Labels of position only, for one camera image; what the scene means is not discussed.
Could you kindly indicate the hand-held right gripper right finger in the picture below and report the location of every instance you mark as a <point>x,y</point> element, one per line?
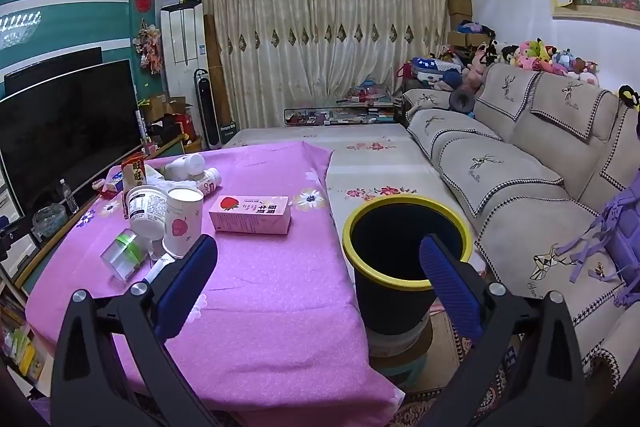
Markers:
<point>450,277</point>

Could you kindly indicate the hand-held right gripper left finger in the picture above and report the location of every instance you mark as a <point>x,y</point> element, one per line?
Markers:
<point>187,277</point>

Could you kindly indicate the white tube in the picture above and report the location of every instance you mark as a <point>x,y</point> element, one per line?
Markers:
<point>159,268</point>

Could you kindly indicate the white paper cup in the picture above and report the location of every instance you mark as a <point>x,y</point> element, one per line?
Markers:
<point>182,222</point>

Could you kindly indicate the black bin with yellow rim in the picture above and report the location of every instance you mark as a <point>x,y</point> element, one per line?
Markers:
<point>390,247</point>

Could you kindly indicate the clear container with green lid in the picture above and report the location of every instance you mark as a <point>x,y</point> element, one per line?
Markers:
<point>120,257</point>

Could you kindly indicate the white yogurt tub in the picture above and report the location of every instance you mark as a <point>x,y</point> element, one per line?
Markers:
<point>145,207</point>

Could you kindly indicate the pink strawberry milk carton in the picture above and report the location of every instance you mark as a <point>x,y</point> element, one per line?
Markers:
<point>250,217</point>

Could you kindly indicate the white plastic bottle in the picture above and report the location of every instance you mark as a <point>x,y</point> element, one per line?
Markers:
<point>182,166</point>

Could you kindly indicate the red snack packet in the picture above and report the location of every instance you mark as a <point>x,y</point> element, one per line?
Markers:
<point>133,172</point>

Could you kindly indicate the beige sofa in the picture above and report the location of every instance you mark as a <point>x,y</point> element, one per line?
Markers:
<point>500,217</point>

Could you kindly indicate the white round bucket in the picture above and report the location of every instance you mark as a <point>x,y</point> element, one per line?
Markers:
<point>395,344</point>

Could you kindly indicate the pink floral tablecloth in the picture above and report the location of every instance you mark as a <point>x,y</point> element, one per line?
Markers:
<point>275,297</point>

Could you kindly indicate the green plastic stool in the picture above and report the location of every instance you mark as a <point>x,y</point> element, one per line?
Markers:
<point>400,374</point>

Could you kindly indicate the red flat box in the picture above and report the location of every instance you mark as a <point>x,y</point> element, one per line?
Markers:
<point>107,193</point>

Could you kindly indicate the blue tissue box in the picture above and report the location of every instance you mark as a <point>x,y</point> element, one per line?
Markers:
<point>118,183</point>

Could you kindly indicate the white floral bed sheet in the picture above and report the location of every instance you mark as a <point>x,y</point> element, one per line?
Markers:
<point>370,167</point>

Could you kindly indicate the clear water bottle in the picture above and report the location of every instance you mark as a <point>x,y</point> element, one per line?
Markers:
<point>69,197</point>

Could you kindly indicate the plastic bag on cabinet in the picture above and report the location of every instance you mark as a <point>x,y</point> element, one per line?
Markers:
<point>50,221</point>

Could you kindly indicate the black box with white label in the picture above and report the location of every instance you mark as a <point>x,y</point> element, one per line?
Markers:
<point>231,133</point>

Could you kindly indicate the white drawer cabinet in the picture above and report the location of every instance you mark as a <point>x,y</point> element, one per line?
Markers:
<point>20,252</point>

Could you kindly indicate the black tower fan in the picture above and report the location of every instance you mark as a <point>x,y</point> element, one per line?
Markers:
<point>207,107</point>

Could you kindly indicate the open cardboard box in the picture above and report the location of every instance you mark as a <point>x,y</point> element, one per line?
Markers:
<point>162,104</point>

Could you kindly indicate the grey round cushion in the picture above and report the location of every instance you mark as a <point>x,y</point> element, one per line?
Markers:
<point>462,99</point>

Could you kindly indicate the purple backpack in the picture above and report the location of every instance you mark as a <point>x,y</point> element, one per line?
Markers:
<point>622,227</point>

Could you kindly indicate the stack of colourful books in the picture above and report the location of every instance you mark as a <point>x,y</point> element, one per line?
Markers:
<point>20,342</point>

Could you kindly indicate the pile of books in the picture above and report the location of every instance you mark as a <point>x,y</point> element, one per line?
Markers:
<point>375,112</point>

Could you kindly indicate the large black television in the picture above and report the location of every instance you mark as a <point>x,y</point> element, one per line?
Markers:
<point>65,132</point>

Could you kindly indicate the low glass table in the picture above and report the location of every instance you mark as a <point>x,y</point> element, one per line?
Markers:
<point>310,117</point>

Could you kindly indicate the tall brown board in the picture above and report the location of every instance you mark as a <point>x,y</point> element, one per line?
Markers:
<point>215,72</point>

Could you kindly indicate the star print pillow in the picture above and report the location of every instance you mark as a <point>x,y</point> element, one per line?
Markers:
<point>435,67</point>

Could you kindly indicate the white standing air conditioner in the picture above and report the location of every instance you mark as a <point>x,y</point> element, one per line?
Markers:
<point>182,42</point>

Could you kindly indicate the pile of plush toys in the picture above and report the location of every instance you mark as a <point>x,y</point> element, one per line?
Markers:
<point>535,57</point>

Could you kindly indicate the black monitor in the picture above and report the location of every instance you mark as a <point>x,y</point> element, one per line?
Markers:
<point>50,64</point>

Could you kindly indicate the black yellow plush toy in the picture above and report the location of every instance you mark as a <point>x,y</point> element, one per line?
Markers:
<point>630,96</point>

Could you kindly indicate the cream embroidered curtain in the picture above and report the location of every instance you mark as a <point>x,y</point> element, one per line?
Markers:
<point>325,32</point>

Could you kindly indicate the flower wall hanging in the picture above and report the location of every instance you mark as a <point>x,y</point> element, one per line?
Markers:
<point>148,47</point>

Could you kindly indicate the red round wall sticker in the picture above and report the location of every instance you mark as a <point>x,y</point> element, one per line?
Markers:
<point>143,1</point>

